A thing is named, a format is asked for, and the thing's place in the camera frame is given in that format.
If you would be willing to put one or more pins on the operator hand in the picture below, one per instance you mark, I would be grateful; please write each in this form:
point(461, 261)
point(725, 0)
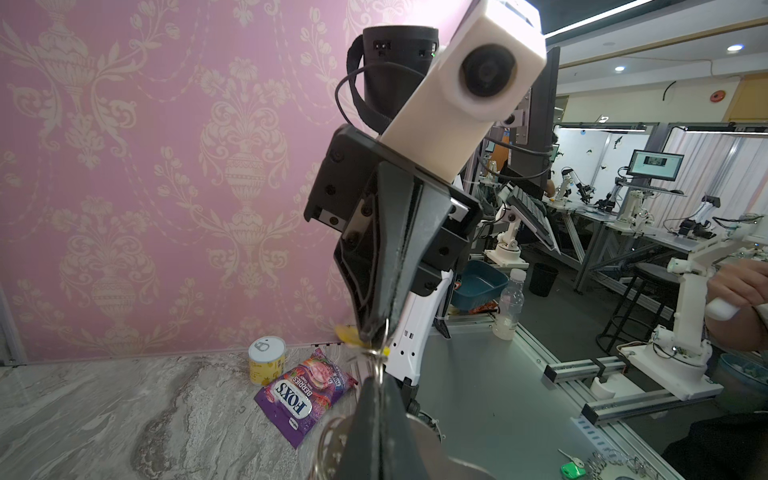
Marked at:
point(742, 284)

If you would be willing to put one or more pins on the black stool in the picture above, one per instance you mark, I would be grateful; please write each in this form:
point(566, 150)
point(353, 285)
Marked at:
point(650, 292)

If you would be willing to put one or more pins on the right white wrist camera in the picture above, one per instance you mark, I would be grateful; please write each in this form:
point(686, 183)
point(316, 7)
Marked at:
point(494, 57)

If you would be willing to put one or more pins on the purple candy packet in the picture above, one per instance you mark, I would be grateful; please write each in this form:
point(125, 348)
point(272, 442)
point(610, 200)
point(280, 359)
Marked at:
point(296, 400)

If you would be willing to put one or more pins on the black waste bin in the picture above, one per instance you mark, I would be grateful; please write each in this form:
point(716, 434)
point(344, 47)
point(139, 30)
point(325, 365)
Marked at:
point(542, 280)

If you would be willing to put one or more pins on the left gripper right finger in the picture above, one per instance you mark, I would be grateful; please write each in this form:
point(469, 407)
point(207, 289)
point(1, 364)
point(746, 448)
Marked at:
point(400, 457)

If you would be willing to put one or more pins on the green key tag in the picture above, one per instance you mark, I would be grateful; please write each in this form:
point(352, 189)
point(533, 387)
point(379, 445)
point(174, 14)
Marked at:
point(574, 469)

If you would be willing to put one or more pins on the computer monitor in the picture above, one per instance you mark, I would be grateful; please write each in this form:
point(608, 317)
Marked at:
point(655, 165)

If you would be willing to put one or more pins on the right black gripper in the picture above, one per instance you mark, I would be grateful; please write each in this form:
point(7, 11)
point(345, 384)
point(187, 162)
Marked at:
point(400, 226)

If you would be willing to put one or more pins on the yellow key tag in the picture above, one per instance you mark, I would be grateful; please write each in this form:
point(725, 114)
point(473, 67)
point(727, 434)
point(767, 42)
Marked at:
point(349, 336)

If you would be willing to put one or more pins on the clear plastic bottle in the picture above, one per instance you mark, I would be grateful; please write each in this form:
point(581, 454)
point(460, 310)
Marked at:
point(510, 306)

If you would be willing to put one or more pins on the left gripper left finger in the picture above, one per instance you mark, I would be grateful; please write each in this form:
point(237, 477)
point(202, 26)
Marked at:
point(362, 454)

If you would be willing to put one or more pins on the teal plastic bin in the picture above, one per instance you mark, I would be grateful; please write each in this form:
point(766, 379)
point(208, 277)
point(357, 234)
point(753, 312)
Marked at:
point(479, 284)

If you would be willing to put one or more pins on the yellow can white lid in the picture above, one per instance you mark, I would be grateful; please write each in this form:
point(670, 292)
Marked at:
point(266, 359)

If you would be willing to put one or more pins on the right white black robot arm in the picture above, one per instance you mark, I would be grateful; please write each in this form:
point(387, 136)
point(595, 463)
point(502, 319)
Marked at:
point(392, 61)

